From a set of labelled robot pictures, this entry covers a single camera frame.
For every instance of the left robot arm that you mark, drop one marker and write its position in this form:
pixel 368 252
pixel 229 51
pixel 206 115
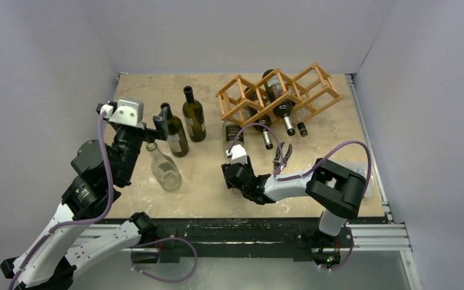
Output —
pixel 103 167

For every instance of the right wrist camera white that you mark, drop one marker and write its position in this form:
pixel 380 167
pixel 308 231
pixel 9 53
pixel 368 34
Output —
pixel 236 154

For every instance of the dark green bottle back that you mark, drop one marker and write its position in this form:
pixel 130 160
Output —
pixel 194 116

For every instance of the wooden wine rack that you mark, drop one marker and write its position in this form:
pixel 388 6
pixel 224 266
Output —
pixel 311 90

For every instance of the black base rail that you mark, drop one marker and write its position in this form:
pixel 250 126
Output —
pixel 295 238

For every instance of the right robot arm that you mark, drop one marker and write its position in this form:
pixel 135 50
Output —
pixel 338 189

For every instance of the clear glass bottle tall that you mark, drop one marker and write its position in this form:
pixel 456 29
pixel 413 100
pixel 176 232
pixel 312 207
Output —
pixel 229 132

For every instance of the dark green bottle left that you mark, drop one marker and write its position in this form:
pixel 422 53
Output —
pixel 176 139

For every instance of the dark green bottle silver neck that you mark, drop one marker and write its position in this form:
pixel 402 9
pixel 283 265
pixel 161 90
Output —
pixel 265 120

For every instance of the square clear whisky bottle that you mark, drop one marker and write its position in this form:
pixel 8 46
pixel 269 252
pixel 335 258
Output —
pixel 302 129

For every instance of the clear plastic parts box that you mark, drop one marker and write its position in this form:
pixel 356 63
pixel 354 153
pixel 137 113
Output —
pixel 360 168

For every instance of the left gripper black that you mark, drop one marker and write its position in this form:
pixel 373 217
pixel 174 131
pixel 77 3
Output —
pixel 160 130

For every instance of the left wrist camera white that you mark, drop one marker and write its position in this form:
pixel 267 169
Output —
pixel 125 111

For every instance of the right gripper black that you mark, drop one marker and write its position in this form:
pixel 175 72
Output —
pixel 232 176

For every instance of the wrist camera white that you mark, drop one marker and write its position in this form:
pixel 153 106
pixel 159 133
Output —
pixel 125 111
pixel 236 154

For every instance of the black grey pliers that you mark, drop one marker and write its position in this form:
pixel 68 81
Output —
pixel 279 161

